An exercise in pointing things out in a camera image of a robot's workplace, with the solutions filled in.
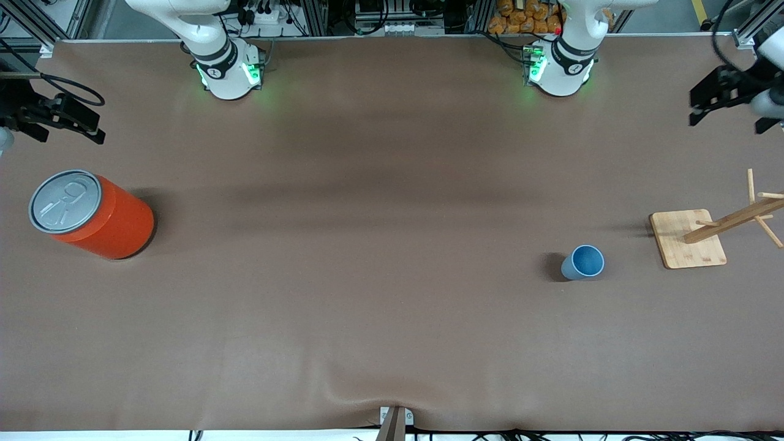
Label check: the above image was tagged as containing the blue cup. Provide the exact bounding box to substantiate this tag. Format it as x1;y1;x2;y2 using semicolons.
561;244;606;281

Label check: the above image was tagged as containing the bamboo cup rack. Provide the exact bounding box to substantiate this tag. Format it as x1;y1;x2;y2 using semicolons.
650;168;784;270

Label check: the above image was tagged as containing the orange can-shaped container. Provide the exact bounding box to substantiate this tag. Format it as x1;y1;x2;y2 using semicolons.
29;170;156;260

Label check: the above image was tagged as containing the orange snack bags pile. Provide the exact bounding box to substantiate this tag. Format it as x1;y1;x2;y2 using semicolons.
488;0;564;36

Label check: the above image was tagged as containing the brown table mat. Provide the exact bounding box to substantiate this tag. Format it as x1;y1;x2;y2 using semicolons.
0;34;784;432

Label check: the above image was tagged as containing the white power strip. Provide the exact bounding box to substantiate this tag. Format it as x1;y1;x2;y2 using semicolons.
355;21;445;36

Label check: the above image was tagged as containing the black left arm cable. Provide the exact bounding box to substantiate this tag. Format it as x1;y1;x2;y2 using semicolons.
710;0;745;71

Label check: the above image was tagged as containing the metal bracket with wooden strip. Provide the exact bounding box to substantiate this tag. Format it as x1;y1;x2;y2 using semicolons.
379;405;415;441

